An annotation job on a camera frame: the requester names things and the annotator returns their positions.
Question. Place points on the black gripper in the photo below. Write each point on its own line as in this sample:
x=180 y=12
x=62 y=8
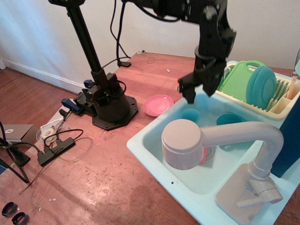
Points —
x=215 y=44

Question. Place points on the teal plastic cup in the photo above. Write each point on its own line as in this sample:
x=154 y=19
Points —
x=191 y=114

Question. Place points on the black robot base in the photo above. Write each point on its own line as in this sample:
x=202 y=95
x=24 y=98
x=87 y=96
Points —
x=104 y=99

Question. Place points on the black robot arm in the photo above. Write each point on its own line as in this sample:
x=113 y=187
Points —
x=192 y=11

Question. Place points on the teal bowl in sink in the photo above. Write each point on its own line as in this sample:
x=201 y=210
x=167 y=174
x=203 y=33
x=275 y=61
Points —
x=230 y=118

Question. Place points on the light blue toy sink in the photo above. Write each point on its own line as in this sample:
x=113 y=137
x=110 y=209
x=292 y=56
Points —
x=146 y=146

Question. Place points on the green cutting board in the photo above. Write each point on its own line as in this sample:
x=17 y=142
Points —
x=235 y=83

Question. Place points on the pink plastic plate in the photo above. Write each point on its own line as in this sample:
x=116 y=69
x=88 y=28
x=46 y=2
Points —
x=157 y=105

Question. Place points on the teal plate in rack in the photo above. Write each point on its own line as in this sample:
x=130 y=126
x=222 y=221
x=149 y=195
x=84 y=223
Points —
x=261 y=87

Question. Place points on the cream dish rack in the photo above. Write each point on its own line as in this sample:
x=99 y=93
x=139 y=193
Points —
x=279 y=106

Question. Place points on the orange utensil in rack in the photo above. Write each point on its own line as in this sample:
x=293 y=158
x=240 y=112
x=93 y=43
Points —
x=292 y=86

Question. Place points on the dark blue panel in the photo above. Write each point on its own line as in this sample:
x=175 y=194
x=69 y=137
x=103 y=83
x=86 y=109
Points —
x=290 y=152

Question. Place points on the grey toy faucet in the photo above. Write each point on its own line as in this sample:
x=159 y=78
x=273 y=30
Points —
x=239 y=179

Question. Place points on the blue clamp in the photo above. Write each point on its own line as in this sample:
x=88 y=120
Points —
x=68 y=103

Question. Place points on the clear plastic bag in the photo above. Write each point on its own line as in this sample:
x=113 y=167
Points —
x=48 y=133

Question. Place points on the grey cardboard box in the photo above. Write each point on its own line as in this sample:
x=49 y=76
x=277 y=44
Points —
x=16 y=133

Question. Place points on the black power plug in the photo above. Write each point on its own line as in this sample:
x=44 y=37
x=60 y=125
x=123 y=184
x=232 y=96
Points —
x=20 y=157

